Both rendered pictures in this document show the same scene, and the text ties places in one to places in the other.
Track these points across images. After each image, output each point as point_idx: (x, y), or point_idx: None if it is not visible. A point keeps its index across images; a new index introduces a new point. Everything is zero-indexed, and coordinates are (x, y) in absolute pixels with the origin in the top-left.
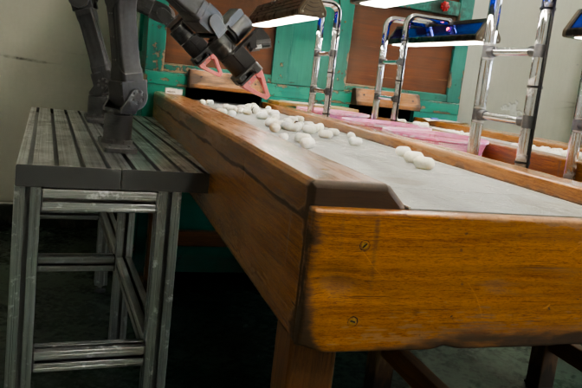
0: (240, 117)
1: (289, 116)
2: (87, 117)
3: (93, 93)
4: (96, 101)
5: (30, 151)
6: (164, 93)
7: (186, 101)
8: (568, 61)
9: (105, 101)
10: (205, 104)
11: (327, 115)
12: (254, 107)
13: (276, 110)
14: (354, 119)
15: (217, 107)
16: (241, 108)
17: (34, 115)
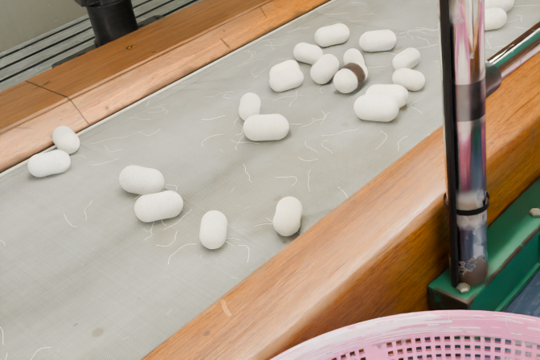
0: (91, 173)
1: (206, 213)
2: (86, 48)
3: None
4: (89, 16)
5: None
6: None
7: (87, 68)
8: None
9: (103, 15)
10: None
11: (450, 220)
12: (341, 69)
13: (379, 100)
14: (509, 327)
15: (364, 18)
16: (273, 79)
17: (47, 35)
